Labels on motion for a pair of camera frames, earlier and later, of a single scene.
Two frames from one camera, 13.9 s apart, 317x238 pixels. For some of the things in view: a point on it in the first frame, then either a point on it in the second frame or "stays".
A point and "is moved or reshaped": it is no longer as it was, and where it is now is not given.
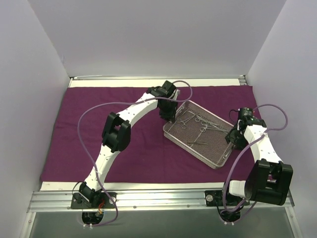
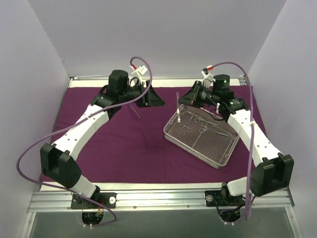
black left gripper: [167, 114] to [146, 94]
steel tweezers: [197, 143] is moved or reshaped
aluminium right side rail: [242, 80] stays
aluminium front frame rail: [62, 200] stays
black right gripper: [233, 136] to [195, 91]
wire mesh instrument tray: [201, 133] stays
